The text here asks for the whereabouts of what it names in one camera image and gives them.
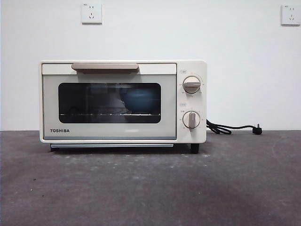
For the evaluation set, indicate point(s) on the cream Toshiba toaster oven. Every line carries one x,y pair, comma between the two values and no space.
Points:
200,103

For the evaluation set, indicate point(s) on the oven door with glass window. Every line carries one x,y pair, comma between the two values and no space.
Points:
50,106

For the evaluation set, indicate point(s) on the white wall socket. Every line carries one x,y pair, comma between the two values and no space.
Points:
91,14
291,15

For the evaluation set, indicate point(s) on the blue ribbed bowl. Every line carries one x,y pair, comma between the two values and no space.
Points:
138,100

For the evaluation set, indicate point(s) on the cream oven temperature knob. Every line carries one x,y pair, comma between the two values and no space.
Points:
191,84

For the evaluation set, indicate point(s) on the cream oven timer knob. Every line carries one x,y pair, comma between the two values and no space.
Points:
191,119

